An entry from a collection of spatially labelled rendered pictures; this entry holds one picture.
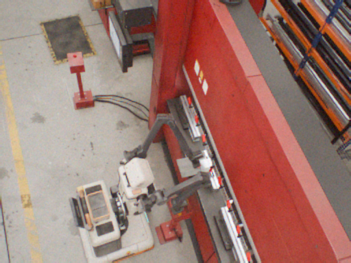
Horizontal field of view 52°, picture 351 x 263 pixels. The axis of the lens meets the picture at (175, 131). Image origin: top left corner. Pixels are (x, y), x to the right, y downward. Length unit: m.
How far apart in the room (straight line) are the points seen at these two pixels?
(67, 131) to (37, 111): 0.48
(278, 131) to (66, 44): 4.07
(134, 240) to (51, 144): 1.60
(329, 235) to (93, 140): 3.24
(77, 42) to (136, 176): 3.18
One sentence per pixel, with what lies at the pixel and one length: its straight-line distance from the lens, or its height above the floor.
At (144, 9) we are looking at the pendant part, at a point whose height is 1.92.
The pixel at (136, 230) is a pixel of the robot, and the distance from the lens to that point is 3.70.
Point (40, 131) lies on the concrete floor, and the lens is 4.64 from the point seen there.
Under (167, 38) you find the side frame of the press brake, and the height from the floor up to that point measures 1.74.
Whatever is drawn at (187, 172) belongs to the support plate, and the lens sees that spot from 3.17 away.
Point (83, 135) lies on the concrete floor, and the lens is 4.51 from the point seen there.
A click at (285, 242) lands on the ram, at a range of 2.21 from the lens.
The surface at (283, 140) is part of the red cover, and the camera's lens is 1.94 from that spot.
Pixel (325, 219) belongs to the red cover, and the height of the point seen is 2.30.
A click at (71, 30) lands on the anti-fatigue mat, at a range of 5.70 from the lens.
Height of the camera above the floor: 3.83
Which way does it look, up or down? 57 degrees down
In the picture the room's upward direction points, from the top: 12 degrees clockwise
